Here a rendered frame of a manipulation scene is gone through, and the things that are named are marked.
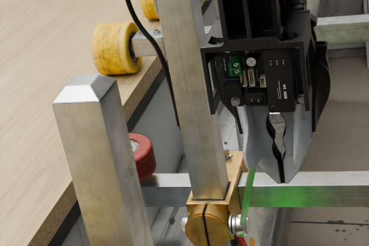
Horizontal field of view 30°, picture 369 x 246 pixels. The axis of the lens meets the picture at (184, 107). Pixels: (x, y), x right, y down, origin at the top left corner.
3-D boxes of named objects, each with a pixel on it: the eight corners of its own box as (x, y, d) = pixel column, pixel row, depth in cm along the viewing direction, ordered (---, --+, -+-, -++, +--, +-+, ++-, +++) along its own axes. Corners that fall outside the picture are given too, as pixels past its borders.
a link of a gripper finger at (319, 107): (274, 134, 55) (262, 34, 52) (277, 124, 57) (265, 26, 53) (334, 133, 54) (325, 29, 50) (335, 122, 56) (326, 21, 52)
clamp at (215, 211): (250, 184, 88) (245, 150, 86) (231, 251, 76) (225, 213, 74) (207, 184, 89) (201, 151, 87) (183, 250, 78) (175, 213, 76)
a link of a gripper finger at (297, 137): (277, 214, 54) (263, 110, 50) (284, 173, 59) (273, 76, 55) (317, 214, 53) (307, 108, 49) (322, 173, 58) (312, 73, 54)
